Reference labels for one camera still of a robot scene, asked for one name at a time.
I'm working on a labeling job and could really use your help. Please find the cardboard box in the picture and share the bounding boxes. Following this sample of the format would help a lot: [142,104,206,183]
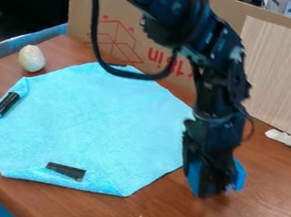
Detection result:
[55,0,291,111]

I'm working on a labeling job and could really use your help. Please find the light blue cloth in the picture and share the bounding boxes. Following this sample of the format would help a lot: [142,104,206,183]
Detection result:
[0,48,203,207]

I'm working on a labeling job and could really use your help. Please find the white paper scrap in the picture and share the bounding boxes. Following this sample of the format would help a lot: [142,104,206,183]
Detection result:
[261,126,291,152]

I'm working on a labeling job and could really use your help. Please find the white toy egg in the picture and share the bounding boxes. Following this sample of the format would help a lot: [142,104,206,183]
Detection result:
[15,43,51,75]

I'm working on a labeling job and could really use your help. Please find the light wooden board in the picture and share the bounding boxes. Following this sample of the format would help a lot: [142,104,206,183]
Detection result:
[227,14,291,141]

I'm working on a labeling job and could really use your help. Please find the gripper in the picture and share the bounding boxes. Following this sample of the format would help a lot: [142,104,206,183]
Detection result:
[173,109,248,203]

